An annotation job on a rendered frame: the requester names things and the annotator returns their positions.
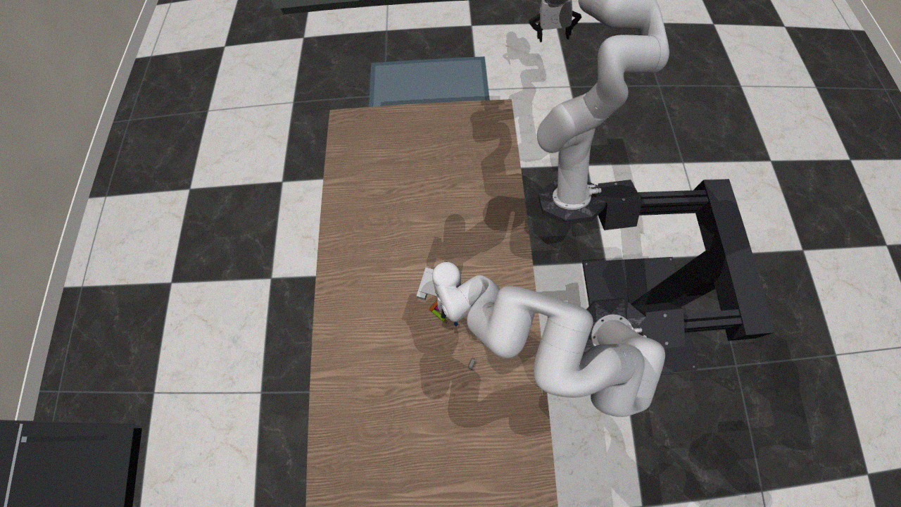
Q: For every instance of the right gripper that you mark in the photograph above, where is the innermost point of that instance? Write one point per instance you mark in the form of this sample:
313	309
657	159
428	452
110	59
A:
553	16

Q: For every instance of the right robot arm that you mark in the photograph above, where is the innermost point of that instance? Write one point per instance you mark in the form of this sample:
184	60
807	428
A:
570	126

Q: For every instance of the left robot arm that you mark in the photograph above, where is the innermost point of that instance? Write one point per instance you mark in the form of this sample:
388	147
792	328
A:
612	371

